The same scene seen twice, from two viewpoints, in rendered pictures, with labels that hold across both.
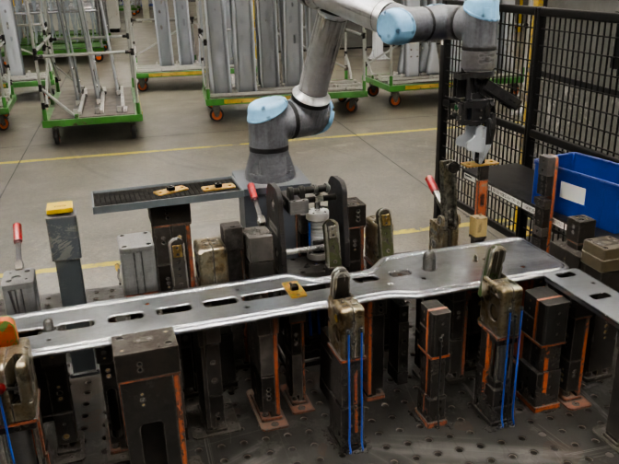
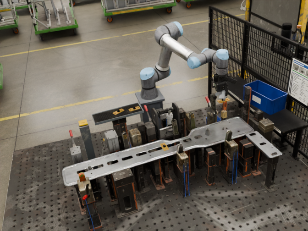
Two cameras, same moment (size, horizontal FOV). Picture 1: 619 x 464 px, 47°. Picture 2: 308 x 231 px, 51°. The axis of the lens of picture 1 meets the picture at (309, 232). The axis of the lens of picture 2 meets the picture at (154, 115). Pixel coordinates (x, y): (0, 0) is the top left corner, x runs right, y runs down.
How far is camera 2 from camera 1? 79 cm
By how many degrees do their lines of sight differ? 12
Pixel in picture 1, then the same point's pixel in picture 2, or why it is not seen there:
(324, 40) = (167, 50)
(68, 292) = (88, 148)
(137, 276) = (113, 146)
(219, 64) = not seen: outside the picture
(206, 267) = (134, 140)
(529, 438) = (240, 187)
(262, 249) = (151, 131)
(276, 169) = (152, 94)
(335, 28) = not seen: hidden behind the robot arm
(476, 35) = (221, 64)
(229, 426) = (146, 189)
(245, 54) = not seen: outside the picture
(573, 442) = (254, 188)
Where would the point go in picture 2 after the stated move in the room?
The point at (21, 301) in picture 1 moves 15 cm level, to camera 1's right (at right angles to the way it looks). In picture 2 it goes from (78, 158) to (99, 156)
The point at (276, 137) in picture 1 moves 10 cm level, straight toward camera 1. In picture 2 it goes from (151, 84) to (152, 90)
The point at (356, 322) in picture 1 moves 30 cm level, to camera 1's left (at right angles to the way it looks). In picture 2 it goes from (186, 161) to (140, 165)
